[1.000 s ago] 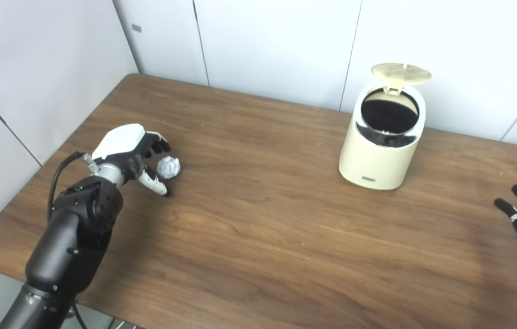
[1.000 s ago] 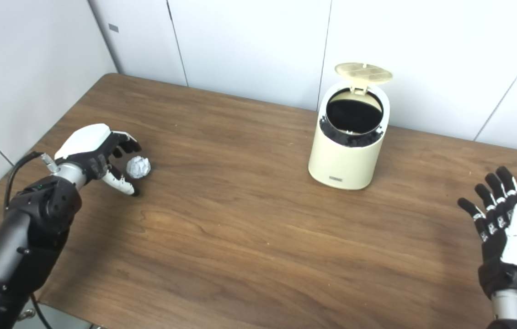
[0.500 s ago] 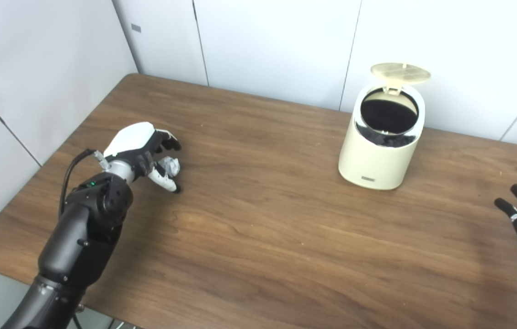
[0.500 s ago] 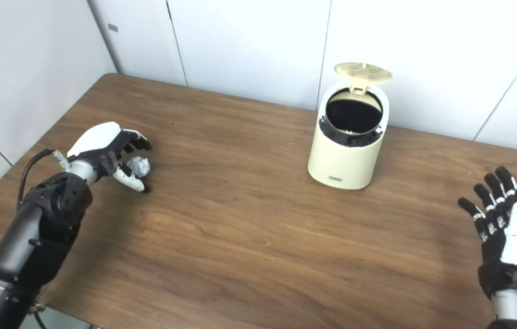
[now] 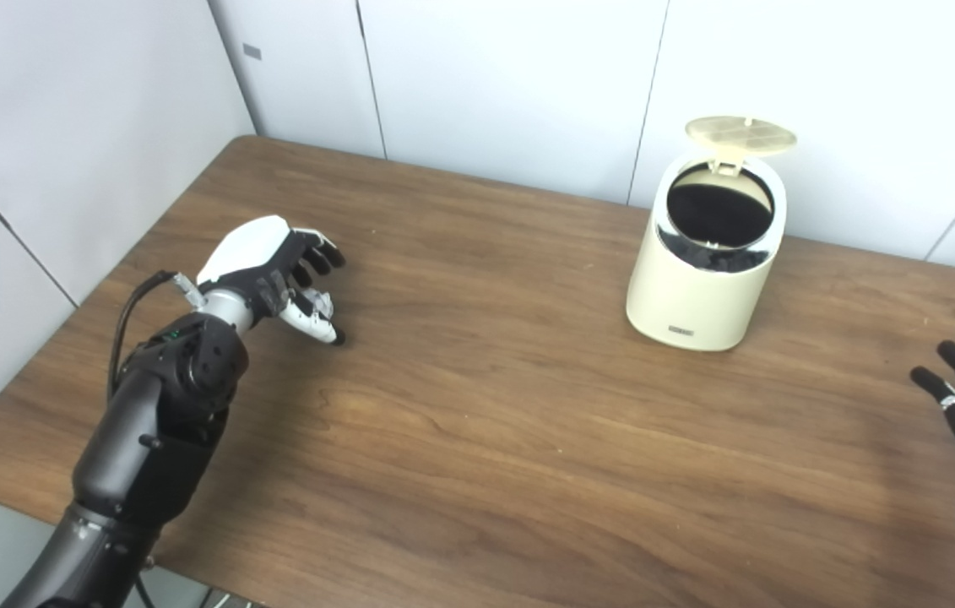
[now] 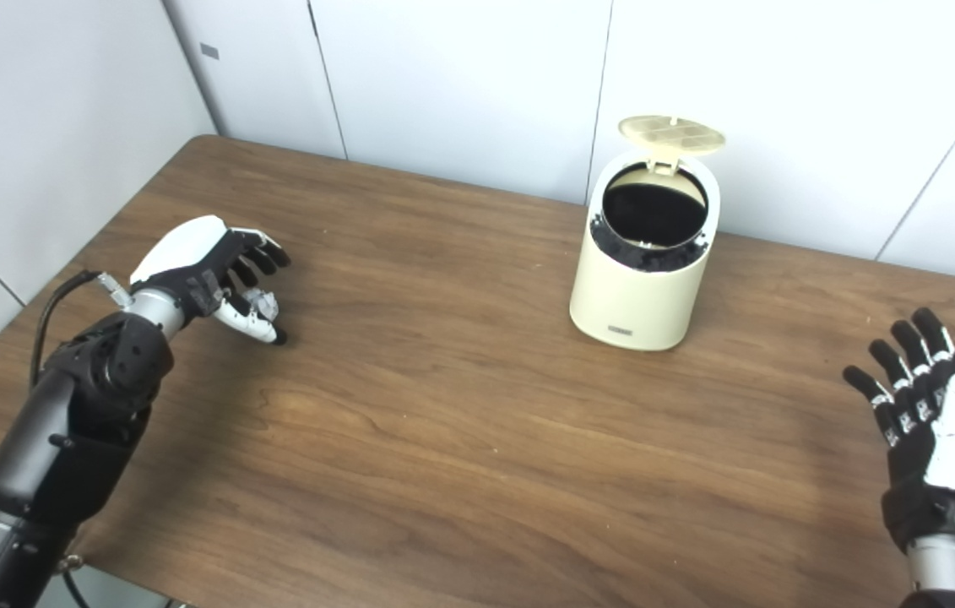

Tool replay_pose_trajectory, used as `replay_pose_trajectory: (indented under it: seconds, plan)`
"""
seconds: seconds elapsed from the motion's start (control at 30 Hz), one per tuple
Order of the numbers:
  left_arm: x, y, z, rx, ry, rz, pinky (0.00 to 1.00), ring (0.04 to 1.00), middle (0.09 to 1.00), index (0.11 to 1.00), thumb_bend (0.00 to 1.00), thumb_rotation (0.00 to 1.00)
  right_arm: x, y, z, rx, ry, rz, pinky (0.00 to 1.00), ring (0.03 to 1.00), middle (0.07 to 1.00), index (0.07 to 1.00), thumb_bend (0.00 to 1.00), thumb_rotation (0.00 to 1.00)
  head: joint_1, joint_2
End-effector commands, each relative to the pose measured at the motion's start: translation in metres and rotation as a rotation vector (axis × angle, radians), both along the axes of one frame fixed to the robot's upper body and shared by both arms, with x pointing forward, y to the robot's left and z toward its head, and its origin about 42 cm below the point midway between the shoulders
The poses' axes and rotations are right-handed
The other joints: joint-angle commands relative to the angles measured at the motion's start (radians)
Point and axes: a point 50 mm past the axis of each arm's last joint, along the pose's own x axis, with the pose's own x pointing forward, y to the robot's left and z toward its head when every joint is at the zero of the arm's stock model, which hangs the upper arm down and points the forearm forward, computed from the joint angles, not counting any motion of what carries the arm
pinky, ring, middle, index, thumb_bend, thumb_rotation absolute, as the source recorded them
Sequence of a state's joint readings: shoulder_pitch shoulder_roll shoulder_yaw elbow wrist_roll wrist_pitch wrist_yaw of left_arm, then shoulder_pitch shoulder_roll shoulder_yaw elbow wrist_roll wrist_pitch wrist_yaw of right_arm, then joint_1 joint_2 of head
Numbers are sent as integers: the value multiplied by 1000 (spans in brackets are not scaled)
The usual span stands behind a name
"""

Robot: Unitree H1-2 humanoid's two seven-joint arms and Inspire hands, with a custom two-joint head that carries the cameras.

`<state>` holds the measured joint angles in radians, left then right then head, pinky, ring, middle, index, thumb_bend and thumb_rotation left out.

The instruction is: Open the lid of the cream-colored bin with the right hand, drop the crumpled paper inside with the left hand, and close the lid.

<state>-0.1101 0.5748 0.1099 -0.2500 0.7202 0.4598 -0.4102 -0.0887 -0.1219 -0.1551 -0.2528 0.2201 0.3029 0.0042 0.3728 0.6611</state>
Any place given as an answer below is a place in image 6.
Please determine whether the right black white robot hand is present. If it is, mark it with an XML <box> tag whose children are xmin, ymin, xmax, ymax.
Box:
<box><xmin>843</xmin><ymin>307</ymin><xmax>955</xmax><ymax>558</ymax></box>

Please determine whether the black bin liner bag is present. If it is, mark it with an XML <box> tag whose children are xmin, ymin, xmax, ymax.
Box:
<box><xmin>595</xmin><ymin>165</ymin><xmax>710</xmax><ymax>273</ymax></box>

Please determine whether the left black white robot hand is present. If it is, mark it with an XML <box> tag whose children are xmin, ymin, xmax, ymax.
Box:
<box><xmin>129</xmin><ymin>215</ymin><xmax>292</xmax><ymax>347</ymax></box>

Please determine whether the cream-colored trash bin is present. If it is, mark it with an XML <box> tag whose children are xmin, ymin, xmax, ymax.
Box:
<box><xmin>569</xmin><ymin>115</ymin><xmax>727</xmax><ymax>352</ymax></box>

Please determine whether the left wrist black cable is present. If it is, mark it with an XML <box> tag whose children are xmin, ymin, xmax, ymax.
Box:
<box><xmin>28</xmin><ymin>269</ymin><xmax>133</xmax><ymax>389</ymax></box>

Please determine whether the round cream bin lid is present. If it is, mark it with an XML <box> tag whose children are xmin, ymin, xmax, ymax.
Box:
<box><xmin>618</xmin><ymin>115</ymin><xmax>727</xmax><ymax>175</ymax></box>

